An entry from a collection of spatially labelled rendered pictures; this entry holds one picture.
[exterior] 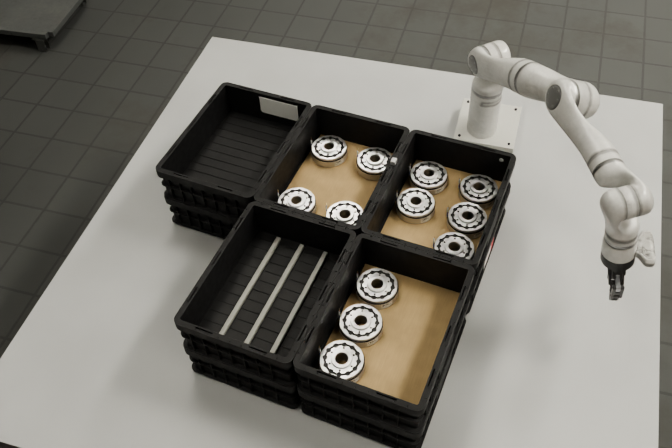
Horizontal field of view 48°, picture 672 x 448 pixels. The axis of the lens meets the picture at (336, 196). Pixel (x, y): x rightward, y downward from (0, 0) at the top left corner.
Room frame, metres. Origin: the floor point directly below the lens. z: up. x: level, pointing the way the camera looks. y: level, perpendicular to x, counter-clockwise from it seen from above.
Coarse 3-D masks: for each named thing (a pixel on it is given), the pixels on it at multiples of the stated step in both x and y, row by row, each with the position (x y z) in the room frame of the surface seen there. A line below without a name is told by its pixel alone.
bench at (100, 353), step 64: (256, 64) 2.17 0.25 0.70; (320, 64) 2.15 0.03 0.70; (384, 64) 2.13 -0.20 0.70; (448, 128) 1.78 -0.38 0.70; (640, 128) 1.73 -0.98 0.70; (128, 192) 1.58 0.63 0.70; (512, 192) 1.49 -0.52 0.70; (576, 192) 1.47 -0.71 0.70; (128, 256) 1.34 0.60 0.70; (192, 256) 1.32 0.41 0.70; (512, 256) 1.25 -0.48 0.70; (576, 256) 1.24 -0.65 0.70; (64, 320) 1.13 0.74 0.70; (128, 320) 1.12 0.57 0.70; (512, 320) 1.05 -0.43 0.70; (576, 320) 1.04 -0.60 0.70; (640, 320) 1.02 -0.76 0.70; (0, 384) 0.95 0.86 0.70; (64, 384) 0.94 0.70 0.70; (128, 384) 0.93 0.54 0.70; (192, 384) 0.92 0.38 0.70; (448, 384) 0.88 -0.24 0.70; (512, 384) 0.87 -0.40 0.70; (576, 384) 0.86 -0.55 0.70; (640, 384) 0.85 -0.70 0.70
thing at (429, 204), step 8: (408, 192) 1.37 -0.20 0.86; (416, 192) 1.37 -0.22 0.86; (424, 192) 1.37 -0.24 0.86; (400, 200) 1.34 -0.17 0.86; (432, 200) 1.33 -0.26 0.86; (400, 208) 1.31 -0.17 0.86; (408, 208) 1.31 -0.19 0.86; (424, 208) 1.31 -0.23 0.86; (432, 208) 1.31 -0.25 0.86; (416, 216) 1.28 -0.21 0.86
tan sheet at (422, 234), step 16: (416, 160) 1.52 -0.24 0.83; (448, 176) 1.45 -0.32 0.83; (464, 176) 1.44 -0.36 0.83; (400, 192) 1.40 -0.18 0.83; (448, 192) 1.39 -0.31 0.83; (384, 224) 1.29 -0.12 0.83; (400, 224) 1.28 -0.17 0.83; (416, 224) 1.28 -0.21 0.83; (432, 224) 1.28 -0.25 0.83; (416, 240) 1.23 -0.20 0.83; (432, 240) 1.22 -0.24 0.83
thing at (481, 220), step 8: (456, 208) 1.30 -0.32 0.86; (464, 208) 1.30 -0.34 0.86; (472, 208) 1.30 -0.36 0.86; (480, 208) 1.30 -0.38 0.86; (448, 216) 1.27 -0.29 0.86; (456, 216) 1.27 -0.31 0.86; (480, 216) 1.27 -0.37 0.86; (456, 224) 1.25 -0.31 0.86; (464, 224) 1.24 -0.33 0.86; (472, 224) 1.24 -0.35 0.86; (480, 224) 1.24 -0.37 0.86; (472, 232) 1.22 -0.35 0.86
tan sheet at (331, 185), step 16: (352, 144) 1.60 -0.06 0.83; (304, 160) 1.55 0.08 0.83; (352, 160) 1.53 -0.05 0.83; (304, 176) 1.48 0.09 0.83; (320, 176) 1.48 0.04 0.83; (336, 176) 1.47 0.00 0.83; (352, 176) 1.47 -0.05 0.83; (320, 192) 1.42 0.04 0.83; (336, 192) 1.41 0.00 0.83; (352, 192) 1.41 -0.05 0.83; (368, 192) 1.41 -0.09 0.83; (320, 208) 1.36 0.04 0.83
